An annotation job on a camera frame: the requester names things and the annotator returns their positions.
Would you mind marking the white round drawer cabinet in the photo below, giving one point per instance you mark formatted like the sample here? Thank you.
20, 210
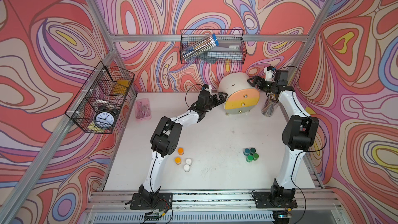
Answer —
232, 83

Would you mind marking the white paint can lower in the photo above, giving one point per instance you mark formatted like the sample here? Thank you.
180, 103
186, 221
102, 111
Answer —
186, 168

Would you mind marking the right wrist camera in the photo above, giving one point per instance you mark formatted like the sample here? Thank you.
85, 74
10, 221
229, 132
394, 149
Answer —
270, 72

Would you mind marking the black wire basket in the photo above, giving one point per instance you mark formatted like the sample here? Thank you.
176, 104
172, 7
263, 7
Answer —
96, 92
225, 37

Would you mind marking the green paint can lower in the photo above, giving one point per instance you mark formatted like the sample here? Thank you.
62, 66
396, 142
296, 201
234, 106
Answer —
249, 158

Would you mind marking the black wire basket left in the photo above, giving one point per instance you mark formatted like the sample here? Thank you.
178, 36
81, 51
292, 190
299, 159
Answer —
96, 92

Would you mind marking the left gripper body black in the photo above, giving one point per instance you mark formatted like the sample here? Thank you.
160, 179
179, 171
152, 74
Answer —
211, 103

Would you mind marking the clear cup of brushes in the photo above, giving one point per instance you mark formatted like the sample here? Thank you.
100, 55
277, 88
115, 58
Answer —
269, 106

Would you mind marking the yellow object in basket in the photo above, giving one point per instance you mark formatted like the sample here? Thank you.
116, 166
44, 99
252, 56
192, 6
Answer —
121, 87

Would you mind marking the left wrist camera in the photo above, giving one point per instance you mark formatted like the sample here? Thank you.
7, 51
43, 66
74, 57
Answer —
207, 87

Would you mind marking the orange paint can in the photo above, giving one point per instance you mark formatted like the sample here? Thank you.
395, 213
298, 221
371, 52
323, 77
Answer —
180, 151
178, 160

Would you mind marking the white paint can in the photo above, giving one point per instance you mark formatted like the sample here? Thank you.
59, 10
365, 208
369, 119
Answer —
189, 161
186, 168

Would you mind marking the yellow drawer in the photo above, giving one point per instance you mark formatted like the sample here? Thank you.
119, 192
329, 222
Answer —
240, 102

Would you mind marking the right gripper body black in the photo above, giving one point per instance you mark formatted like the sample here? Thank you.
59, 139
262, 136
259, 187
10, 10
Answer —
267, 85

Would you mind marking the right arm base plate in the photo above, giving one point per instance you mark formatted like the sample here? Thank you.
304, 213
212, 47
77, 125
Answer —
267, 199

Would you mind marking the green circuit board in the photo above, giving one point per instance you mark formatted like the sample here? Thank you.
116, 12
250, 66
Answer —
153, 216

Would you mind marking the black alarm clock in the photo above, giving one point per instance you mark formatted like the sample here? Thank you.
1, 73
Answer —
105, 118

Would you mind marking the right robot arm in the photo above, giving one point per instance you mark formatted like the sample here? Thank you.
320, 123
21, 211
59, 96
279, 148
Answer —
298, 135

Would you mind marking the black wire basket back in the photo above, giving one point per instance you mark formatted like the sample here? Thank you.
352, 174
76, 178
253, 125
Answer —
225, 37

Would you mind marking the white box in basket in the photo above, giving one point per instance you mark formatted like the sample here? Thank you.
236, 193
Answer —
232, 52

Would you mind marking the tube of pencils blue cap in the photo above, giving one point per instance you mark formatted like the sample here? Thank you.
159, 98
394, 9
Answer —
192, 48

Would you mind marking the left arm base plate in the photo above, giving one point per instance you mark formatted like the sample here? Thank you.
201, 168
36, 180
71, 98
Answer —
162, 201

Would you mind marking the teal paint can right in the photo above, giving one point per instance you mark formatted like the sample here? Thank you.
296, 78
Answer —
252, 150

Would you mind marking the white paint can right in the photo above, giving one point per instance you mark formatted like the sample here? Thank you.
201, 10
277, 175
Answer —
189, 161

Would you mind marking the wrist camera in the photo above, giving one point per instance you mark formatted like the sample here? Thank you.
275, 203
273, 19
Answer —
207, 87
270, 72

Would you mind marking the pink plastic tray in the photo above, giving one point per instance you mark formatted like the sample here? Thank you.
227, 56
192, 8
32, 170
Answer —
143, 109

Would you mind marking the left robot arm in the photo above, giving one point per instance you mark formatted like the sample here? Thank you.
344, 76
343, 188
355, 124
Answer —
165, 138

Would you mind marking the peach top drawer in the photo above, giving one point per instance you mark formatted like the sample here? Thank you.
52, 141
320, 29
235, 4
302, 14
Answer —
249, 92

